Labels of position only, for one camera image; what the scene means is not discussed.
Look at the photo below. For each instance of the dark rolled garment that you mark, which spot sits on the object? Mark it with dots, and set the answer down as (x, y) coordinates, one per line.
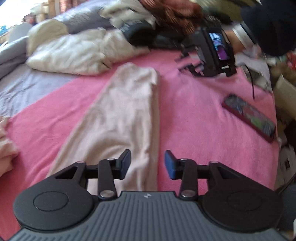
(138, 34)

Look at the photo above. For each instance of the lavender patterned pillow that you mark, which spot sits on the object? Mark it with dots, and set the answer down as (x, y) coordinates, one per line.
(83, 16)

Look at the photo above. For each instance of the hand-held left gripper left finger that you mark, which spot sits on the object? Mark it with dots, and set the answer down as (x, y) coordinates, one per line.
(124, 164)

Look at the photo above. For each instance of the open cardboard box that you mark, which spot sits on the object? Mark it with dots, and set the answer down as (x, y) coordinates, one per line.
(286, 97)

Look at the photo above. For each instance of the phone in dark red case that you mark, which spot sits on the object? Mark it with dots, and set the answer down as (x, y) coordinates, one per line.
(249, 115)

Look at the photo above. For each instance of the white chair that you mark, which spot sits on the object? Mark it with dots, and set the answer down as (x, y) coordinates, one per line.
(19, 32)

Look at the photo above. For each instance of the cream pillow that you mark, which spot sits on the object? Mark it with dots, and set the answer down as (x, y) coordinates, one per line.
(46, 32)

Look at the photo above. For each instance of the pink blanket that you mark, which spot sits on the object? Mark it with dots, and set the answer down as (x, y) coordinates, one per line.
(196, 120)

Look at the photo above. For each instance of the white crumpled cloth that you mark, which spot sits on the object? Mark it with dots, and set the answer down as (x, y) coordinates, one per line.
(124, 9)

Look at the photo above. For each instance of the crumpled beige garment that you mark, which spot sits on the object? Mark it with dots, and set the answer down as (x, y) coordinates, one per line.
(7, 143)

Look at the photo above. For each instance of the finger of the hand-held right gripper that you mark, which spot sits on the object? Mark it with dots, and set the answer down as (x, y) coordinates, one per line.
(196, 70)
(194, 52)

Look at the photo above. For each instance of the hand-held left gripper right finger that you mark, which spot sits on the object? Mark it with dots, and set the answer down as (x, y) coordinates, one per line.
(170, 164)

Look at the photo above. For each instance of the lavender bed sheet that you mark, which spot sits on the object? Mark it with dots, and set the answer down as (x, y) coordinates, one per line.
(27, 88)

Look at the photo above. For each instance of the person's right hand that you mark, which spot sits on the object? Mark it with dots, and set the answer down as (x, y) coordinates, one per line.
(235, 42)

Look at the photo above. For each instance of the grey quilt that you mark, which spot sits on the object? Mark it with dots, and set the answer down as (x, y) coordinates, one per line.
(9, 53)

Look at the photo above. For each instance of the red plaid cloth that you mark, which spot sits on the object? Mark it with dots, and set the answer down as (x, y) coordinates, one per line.
(175, 16)

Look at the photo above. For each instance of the beige long sleeve shirt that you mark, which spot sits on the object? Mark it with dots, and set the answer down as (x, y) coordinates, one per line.
(120, 111)

